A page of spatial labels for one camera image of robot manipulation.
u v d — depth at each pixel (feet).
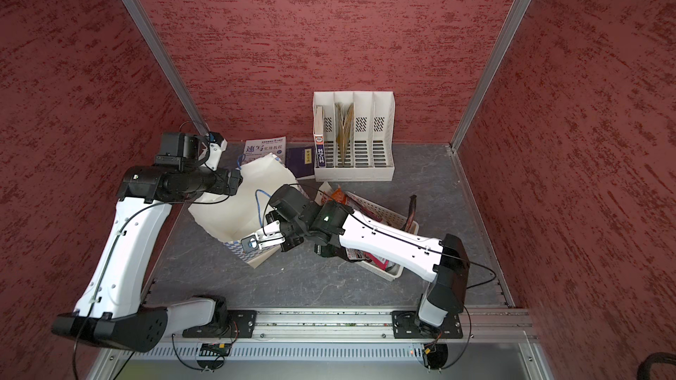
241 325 2.42
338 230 1.51
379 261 2.60
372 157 3.84
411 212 2.34
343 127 3.73
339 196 2.80
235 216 2.90
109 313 1.20
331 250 2.33
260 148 3.86
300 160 3.73
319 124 3.10
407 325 2.43
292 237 1.99
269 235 1.80
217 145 2.02
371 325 2.48
